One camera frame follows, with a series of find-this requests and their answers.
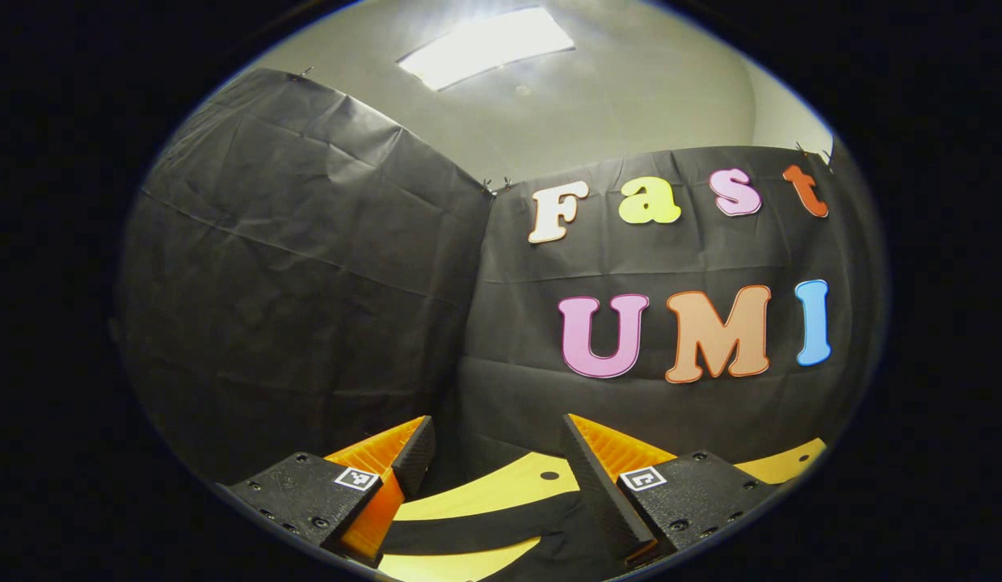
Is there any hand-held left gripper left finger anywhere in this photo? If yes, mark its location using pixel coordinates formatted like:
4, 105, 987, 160
225, 415, 437, 567

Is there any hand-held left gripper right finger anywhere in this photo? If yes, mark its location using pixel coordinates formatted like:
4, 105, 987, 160
560, 412, 783, 569

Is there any black garment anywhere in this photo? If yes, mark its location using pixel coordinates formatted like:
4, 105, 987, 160
382, 487, 627, 582

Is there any black backdrop cloth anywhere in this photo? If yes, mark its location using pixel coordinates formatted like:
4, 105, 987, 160
113, 67, 886, 486

